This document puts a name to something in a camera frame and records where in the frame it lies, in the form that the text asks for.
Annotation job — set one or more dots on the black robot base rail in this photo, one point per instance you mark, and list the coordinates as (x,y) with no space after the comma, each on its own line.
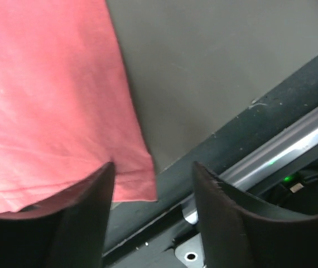
(269,151)

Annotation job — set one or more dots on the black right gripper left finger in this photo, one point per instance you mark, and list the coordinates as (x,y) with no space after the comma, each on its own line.
(65,230)

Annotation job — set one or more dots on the salmon pink t-shirt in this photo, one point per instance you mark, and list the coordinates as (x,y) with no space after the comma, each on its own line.
(65,106)

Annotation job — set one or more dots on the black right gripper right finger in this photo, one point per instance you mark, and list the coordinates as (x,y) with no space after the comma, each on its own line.
(240,230)

